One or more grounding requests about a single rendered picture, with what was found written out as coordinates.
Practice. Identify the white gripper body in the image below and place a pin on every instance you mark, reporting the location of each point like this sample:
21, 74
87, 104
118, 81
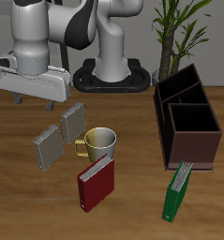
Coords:
32, 85

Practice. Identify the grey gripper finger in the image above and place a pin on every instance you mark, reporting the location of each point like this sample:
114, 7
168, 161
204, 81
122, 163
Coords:
50, 106
18, 98

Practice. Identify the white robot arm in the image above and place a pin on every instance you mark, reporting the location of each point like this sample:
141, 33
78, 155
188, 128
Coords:
112, 47

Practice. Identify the yellow-grey book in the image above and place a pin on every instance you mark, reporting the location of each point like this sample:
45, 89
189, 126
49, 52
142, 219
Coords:
74, 123
49, 148

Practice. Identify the red book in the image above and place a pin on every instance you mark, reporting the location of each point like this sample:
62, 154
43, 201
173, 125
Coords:
97, 186

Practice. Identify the dark brown desk caddy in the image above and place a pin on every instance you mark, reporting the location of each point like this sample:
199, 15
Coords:
191, 146

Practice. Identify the green book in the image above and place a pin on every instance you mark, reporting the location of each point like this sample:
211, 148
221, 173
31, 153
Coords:
176, 195

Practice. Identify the yellow and white mug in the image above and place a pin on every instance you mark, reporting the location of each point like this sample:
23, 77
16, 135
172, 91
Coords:
99, 146

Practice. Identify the green pot plant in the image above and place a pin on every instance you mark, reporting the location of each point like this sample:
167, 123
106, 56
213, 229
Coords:
166, 53

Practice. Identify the flat black base plate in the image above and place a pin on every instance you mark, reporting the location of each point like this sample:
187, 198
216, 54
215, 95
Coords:
138, 82

